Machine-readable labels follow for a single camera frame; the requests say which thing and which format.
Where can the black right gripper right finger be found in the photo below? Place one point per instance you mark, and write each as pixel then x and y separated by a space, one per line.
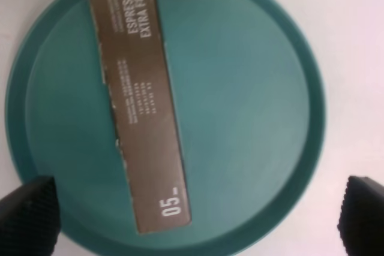
pixel 361 218

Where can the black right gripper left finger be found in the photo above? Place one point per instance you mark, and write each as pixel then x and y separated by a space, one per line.
pixel 30 219

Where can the brown espresso capsule box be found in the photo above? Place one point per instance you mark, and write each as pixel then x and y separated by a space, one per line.
pixel 135 71

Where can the teal round plate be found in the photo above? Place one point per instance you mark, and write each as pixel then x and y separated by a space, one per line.
pixel 250 111

